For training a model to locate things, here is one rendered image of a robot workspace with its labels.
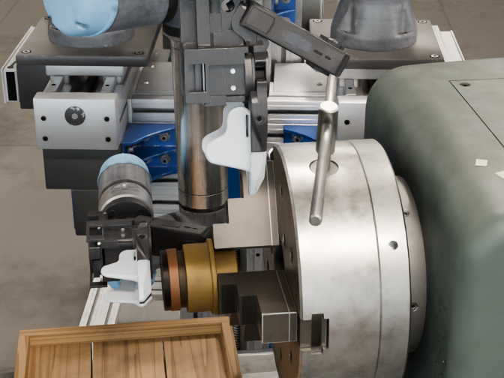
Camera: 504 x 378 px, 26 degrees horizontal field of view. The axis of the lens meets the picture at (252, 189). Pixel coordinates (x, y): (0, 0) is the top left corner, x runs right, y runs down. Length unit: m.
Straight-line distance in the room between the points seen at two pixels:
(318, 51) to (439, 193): 0.26
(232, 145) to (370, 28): 0.83
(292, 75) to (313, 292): 0.87
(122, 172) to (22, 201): 2.49
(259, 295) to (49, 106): 0.67
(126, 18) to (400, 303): 0.52
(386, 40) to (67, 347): 0.74
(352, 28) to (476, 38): 3.90
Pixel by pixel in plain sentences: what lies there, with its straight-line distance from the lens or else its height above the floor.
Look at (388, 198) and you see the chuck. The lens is 1.24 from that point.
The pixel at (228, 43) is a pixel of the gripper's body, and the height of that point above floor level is 1.43.
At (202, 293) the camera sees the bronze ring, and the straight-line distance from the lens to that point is 1.30.
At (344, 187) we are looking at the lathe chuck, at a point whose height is 1.22.
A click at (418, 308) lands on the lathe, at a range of 1.28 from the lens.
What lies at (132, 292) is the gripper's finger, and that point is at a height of 1.06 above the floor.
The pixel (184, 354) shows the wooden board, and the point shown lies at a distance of 1.55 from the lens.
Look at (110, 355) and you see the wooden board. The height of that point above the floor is 0.88.
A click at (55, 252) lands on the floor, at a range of 3.66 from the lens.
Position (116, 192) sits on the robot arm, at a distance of 1.49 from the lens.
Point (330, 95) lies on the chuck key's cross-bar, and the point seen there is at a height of 1.31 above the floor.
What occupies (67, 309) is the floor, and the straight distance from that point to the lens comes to 3.34.
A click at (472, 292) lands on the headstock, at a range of 1.16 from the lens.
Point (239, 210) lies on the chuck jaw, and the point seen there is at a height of 1.15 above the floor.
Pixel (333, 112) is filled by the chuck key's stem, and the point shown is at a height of 1.31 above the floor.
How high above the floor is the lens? 1.76
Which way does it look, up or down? 26 degrees down
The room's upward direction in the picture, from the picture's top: straight up
